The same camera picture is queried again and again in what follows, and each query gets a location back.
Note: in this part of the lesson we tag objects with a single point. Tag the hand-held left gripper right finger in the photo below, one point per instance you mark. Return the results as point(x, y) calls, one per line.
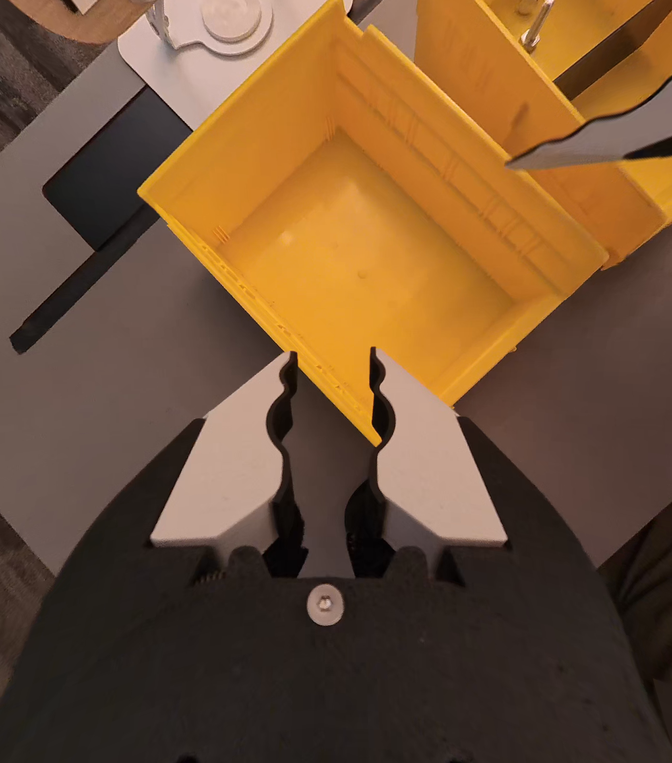
point(437, 477)

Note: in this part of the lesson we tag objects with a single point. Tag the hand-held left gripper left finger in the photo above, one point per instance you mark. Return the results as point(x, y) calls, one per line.
point(222, 477)

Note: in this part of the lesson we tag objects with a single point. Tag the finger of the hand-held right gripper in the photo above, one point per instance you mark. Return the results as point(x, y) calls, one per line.
point(669, 119)

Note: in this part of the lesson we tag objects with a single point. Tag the yellow plastic bin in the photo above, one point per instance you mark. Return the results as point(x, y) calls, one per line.
point(371, 268)
point(467, 59)

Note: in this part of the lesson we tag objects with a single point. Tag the black bin divider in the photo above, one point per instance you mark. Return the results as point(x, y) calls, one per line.
point(610, 47)

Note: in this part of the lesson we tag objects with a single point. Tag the person's olive green pants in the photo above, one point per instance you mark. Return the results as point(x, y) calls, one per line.
point(669, 596)

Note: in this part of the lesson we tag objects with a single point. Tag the dark desk mat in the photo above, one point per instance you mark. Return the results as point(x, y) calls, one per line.
point(109, 185)

